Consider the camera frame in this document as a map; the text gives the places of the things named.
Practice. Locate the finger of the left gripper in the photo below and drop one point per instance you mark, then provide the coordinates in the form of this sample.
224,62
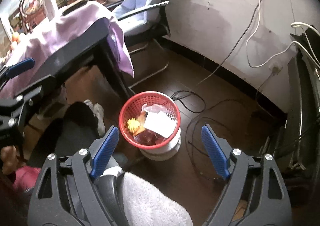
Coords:
20,68

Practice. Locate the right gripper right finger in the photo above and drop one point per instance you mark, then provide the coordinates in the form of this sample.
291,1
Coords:
254,193

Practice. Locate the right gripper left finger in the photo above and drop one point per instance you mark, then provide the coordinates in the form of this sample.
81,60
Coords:
65,193

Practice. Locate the yellow foam fruit net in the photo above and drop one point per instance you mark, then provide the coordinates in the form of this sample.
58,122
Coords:
133,125

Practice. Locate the red foam fruit net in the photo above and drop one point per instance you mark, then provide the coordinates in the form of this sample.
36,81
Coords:
148,137

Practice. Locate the orange cardboard box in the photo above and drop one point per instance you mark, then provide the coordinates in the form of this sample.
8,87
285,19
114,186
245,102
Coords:
141,118

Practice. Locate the red mesh trash basket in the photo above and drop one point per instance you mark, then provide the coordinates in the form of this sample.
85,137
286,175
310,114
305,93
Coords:
133,108

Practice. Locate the purple tablecloth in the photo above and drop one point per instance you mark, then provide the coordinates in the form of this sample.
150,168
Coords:
51,36

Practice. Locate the orange fruit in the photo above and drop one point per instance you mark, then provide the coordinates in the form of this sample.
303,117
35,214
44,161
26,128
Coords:
15,37

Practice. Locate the embroidered round wooden screen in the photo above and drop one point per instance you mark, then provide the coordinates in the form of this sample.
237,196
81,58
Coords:
32,13

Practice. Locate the white fluffy cushion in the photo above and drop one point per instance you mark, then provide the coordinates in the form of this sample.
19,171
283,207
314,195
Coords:
132,200

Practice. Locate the white bucket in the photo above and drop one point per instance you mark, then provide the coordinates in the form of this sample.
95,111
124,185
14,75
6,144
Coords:
166,152

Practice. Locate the blue cushioned office chair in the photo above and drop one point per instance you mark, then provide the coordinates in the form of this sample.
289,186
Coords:
143,22

